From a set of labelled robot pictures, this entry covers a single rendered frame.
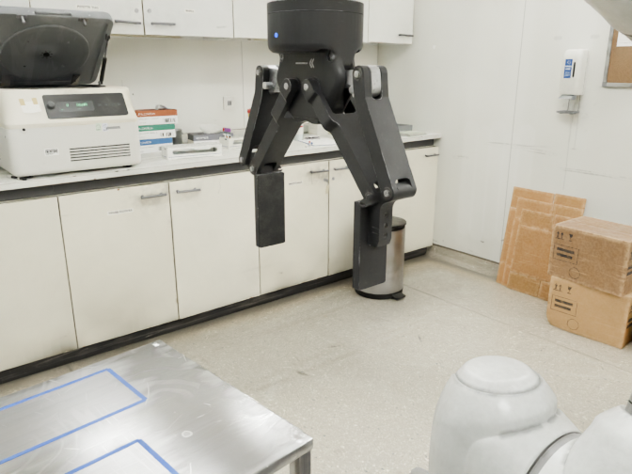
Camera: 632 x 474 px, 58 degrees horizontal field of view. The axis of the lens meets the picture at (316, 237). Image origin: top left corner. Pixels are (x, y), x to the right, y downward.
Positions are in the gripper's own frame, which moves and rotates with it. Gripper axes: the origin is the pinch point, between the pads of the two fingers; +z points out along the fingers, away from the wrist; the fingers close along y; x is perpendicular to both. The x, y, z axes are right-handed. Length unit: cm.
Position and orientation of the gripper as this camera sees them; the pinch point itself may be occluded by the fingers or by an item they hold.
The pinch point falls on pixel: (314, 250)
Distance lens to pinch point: 49.4
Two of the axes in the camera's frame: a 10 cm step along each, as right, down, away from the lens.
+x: -7.8, 1.8, -6.0
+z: 0.0, 9.6, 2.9
